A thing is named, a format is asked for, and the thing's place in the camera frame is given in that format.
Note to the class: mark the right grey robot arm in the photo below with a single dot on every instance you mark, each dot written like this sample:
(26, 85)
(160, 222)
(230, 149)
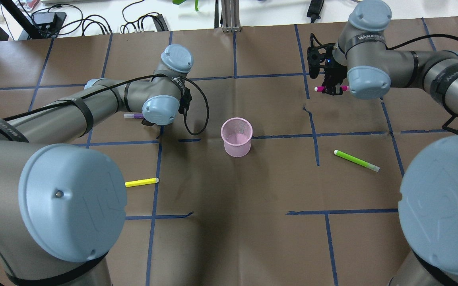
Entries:
(413, 73)

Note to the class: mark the black monitor stand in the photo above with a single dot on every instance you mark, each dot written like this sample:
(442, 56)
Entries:
(27, 24)

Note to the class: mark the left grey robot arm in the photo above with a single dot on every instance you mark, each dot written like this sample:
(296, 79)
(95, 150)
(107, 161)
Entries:
(62, 207)

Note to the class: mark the black power adapter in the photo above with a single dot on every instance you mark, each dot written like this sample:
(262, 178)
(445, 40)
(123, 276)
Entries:
(314, 10)

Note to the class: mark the green plastic clamp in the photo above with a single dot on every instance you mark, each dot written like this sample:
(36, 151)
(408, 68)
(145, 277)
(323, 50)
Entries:
(193, 3)

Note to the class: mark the green marker pen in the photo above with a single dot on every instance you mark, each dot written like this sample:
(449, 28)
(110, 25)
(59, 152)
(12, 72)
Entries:
(356, 160)

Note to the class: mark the pink mesh cup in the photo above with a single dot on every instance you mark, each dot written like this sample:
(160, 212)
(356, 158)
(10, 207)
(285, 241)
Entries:
(236, 134)

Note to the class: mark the yellow marker pen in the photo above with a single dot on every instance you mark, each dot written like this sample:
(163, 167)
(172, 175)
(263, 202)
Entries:
(142, 182)

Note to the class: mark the pink marker pen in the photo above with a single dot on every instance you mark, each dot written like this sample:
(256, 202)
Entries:
(337, 89)

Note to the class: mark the aluminium frame post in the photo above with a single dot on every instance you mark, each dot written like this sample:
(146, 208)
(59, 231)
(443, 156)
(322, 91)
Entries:
(230, 14)

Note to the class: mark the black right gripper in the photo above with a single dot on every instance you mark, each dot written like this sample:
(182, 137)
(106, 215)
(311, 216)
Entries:
(337, 74)

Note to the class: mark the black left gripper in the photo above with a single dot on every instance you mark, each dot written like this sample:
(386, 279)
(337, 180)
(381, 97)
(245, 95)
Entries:
(147, 122)

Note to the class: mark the purple marker pen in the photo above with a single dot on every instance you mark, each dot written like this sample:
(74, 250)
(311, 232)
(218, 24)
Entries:
(133, 116)

